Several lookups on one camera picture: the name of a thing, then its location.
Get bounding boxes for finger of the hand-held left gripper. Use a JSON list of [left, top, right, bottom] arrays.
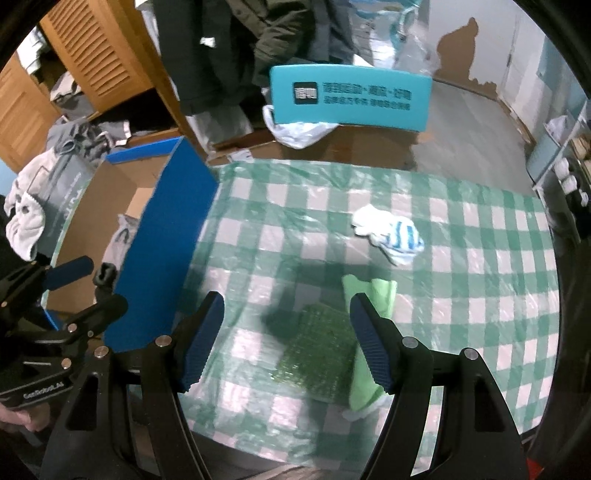
[[28, 256, 95, 296], [60, 262, 129, 344]]

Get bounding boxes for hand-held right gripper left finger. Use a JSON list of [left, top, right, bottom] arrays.
[[44, 292, 225, 480]]

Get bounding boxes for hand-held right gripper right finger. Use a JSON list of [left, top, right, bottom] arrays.
[[348, 292, 527, 480]]

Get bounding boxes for light green cloth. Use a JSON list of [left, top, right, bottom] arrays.
[[341, 274, 399, 414]]

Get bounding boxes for green bubble wrap sheet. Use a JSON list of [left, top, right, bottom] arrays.
[[272, 302, 361, 402]]

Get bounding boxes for blue-rimmed cardboard shoe box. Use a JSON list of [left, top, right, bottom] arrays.
[[41, 136, 220, 354]]

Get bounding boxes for white blue-striped sock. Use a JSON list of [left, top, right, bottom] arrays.
[[351, 204, 426, 267]]

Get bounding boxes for person's left hand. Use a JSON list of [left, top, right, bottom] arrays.
[[0, 405, 35, 432]]

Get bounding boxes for white towel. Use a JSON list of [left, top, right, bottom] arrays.
[[4, 150, 63, 261]]

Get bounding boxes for grey printed tote bag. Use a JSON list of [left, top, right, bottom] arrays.
[[37, 154, 100, 259]]

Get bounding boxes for green white checkered tablecloth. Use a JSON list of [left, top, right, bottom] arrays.
[[51, 159, 561, 467]]

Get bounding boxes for grey hoodie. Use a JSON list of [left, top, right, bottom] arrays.
[[46, 117, 134, 153]]

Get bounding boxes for grey clothes in wardrobe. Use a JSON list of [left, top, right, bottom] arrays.
[[18, 25, 100, 123]]

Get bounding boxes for brown cardboard box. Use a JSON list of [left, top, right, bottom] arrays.
[[208, 122, 426, 171]]

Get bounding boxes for wooden louvered wardrobe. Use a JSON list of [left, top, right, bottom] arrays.
[[0, 0, 195, 174]]

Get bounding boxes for white plastic bag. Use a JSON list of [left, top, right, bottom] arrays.
[[262, 104, 338, 149]]

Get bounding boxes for black hanging coat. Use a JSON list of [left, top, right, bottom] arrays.
[[152, 0, 259, 116]]

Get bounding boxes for teal printed box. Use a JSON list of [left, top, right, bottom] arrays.
[[269, 64, 433, 132]]

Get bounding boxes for light blue trash bin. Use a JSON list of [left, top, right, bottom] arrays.
[[526, 115, 573, 190]]

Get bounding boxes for group of assorted shoes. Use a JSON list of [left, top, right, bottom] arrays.
[[554, 157, 591, 208]]

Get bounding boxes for clear blue plastic bag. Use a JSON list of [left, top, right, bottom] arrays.
[[351, 0, 439, 79]]

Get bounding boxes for dark blue hanging coat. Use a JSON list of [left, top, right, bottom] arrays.
[[309, 0, 356, 65]]

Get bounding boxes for olive green hanging jacket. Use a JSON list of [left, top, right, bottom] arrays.
[[226, 0, 319, 86]]

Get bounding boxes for white door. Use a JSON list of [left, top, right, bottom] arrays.
[[496, 18, 550, 121]]

